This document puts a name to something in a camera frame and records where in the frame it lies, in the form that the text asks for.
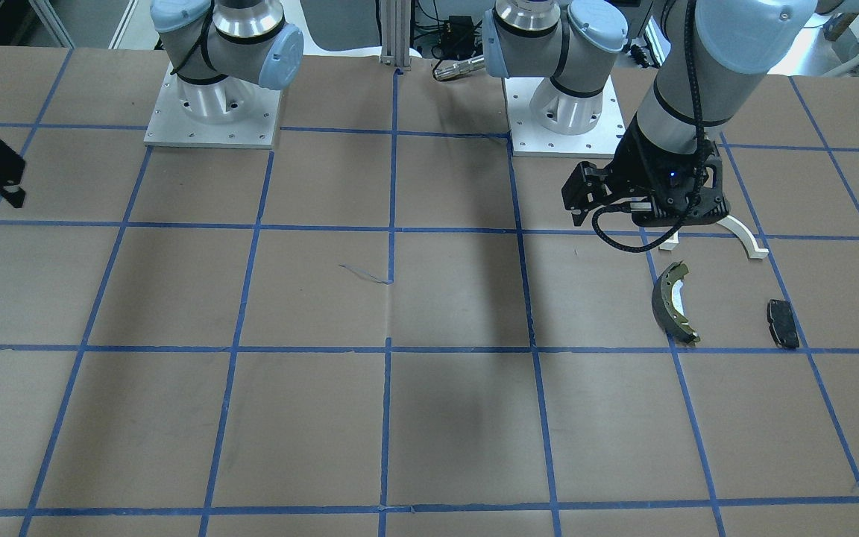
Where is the silver cylindrical tool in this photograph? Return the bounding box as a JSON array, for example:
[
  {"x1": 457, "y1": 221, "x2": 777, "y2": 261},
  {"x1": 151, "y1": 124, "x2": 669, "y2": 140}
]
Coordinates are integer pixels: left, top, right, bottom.
[{"x1": 432, "y1": 55, "x2": 486, "y2": 82}]

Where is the loose blue thread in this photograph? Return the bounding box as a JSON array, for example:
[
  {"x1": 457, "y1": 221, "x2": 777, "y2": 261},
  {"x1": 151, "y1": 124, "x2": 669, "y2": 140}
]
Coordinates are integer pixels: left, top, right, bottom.
[{"x1": 339, "y1": 264, "x2": 392, "y2": 286}]

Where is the black brake pad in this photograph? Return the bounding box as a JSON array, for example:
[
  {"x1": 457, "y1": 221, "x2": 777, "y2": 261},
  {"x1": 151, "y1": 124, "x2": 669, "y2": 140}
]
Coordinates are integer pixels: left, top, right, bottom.
[{"x1": 766, "y1": 299, "x2": 801, "y2": 349}]

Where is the white curved plastic part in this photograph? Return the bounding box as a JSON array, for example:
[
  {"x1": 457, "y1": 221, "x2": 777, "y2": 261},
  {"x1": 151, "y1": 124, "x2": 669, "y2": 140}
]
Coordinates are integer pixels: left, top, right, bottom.
[{"x1": 658, "y1": 216, "x2": 770, "y2": 260}]

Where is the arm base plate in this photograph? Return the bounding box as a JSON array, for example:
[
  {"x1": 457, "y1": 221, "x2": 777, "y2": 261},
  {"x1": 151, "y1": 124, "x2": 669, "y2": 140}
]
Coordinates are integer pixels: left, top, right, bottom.
[
  {"x1": 503, "y1": 76, "x2": 625, "y2": 160},
  {"x1": 144, "y1": 65, "x2": 283, "y2": 149}
]

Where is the green brake shoe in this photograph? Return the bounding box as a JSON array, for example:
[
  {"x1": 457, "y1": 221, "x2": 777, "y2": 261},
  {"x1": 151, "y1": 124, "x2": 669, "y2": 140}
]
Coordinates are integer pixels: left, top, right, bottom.
[{"x1": 651, "y1": 261, "x2": 701, "y2": 345}]

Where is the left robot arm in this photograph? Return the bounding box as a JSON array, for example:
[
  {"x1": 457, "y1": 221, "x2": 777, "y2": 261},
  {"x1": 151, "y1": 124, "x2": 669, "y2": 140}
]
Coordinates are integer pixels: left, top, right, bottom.
[{"x1": 482, "y1": 1, "x2": 817, "y2": 227}]

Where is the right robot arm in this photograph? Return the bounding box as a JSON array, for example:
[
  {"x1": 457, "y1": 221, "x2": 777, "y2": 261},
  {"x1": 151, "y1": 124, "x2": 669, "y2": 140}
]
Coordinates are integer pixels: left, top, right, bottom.
[{"x1": 145, "y1": 1, "x2": 304, "y2": 148}]

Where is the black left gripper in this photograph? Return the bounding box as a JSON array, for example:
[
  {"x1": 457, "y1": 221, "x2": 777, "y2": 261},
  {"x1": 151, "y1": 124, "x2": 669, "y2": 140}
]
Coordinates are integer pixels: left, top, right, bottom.
[{"x1": 561, "y1": 137, "x2": 696, "y2": 227}]

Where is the aluminium frame post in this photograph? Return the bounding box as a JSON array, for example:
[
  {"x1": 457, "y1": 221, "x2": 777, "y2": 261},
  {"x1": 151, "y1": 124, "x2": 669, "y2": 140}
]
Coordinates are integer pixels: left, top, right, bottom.
[{"x1": 377, "y1": 1, "x2": 413, "y2": 74}]

